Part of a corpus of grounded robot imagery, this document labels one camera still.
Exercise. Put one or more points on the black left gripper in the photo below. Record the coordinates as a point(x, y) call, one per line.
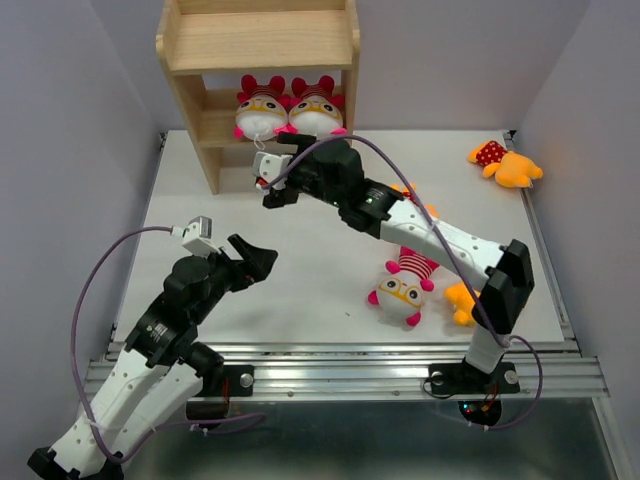
point(256, 265)

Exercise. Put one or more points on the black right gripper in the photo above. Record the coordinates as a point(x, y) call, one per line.
point(278, 199)

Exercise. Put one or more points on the white pink striped plush toy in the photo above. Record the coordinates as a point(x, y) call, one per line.
point(263, 109)

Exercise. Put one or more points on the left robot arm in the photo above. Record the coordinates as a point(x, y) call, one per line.
point(161, 365)

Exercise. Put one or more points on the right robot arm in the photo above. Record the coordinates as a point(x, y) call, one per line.
point(499, 278)

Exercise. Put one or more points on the wooden shelf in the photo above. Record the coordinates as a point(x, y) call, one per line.
point(243, 71)

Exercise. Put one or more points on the orange plush toy polka-dot dress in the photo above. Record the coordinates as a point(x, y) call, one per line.
point(410, 192)

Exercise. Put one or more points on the orange plush toy face down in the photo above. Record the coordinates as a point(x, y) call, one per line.
point(462, 303)

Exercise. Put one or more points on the far orange plush toy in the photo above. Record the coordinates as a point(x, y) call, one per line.
point(508, 168)

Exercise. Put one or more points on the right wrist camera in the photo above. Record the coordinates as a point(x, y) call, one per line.
point(268, 170)

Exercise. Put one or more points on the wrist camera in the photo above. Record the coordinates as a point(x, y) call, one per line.
point(196, 237)
point(268, 170)

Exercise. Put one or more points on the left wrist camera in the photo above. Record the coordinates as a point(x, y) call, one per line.
point(196, 237)

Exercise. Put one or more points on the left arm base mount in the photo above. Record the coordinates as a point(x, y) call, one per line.
point(212, 402)

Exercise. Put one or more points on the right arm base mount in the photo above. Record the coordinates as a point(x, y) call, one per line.
point(479, 393)

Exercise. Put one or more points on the aluminium rail base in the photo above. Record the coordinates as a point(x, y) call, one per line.
point(308, 331)

